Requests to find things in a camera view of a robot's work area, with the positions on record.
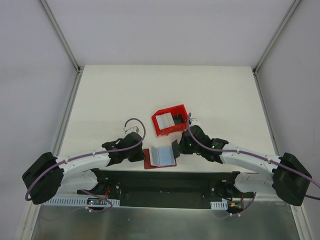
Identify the aluminium side rail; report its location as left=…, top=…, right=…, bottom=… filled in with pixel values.
left=51, top=66, right=85, bottom=156
left=252, top=71, right=288, bottom=181

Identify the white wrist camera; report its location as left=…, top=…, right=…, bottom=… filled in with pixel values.
left=189, top=118, right=201, bottom=127
left=123, top=126, right=139, bottom=134

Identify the aluminium frame post right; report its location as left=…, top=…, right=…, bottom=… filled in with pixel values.
left=252, top=0, right=303, bottom=76

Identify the red plastic bin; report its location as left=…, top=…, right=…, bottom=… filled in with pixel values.
left=151, top=104, right=188, bottom=137

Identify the aluminium frame post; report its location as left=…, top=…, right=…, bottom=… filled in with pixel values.
left=38, top=0, right=82, bottom=73
left=252, top=0, right=303, bottom=76

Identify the aluminium frame post left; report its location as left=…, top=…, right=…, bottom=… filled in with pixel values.
left=38, top=0, right=82, bottom=73

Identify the white card stack in bin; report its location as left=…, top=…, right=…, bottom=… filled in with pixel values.
left=155, top=112, right=175, bottom=130

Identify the white slotted cable duct left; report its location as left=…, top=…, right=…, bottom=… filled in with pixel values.
left=43, top=196, right=120, bottom=208

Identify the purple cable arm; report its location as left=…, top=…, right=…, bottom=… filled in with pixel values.
left=186, top=112, right=320, bottom=220
left=24, top=117, right=147, bottom=214

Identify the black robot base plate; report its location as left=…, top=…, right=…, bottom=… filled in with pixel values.
left=90, top=170, right=254, bottom=209

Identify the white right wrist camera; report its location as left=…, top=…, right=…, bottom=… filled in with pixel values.
left=189, top=118, right=201, bottom=127

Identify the white slotted cable duct right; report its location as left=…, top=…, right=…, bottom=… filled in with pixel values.
left=210, top=200, right=228, bottom=211

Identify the white slotted cable duct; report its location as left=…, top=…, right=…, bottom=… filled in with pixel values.
left=43, top=196, right=120, bottom=208
left=210, top=200, right=228, bottom=211

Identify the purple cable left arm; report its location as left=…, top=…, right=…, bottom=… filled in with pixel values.
left=24, top=117, right=147, bottom=214

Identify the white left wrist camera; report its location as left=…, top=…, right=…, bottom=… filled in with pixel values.
left=123, top=126, right=139, bottom=134

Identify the aluminium side rail right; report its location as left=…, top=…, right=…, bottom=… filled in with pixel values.
left=252, top=71, right=288, bottom=181

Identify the aluminium side rail left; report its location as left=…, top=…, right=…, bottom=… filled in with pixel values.
left=51, top=66, right=85, bottom=156

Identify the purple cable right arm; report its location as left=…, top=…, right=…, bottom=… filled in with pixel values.
left=186, top=112, right=320, bottom=220

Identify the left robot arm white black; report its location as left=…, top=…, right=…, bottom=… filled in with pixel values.
left=22, top=132, right=145, bottom=205

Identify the red leather card holder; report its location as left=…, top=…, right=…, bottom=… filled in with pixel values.
left=143, top=146, right=177, bottom=170

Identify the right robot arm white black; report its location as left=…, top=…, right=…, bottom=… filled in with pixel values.
left=178, top=125, right=312, bottom=206

